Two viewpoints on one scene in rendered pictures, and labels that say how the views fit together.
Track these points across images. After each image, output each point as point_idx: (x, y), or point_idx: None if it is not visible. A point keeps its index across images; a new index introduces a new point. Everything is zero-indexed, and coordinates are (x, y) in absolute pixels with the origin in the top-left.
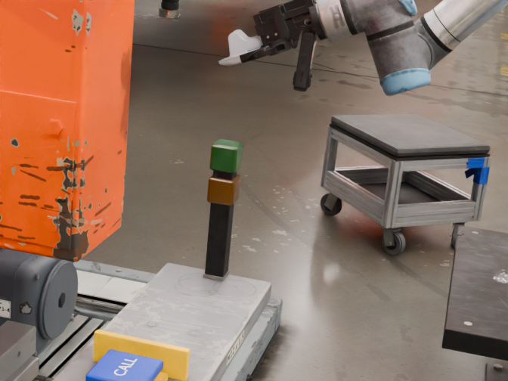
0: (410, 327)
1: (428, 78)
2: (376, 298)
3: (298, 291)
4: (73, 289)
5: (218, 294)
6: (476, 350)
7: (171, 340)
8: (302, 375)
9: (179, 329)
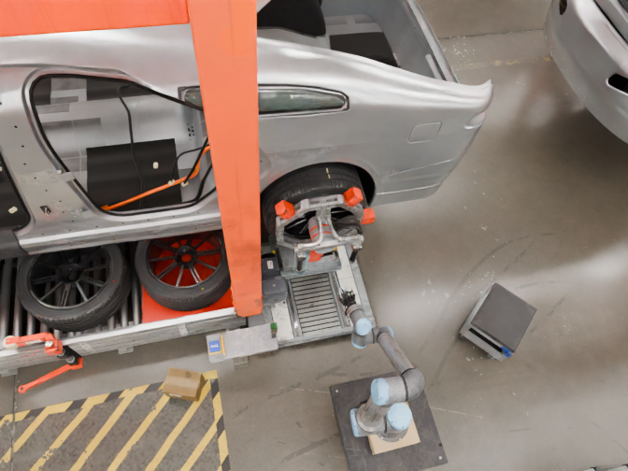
0: None
1: (359, 348)
2: (418, 347)
3: (403, 322)
4: (282, 298)
5: (264, 341)
6: (331, 396)
7: (237, 344)
8: (350, 348)
9: (242, 343)
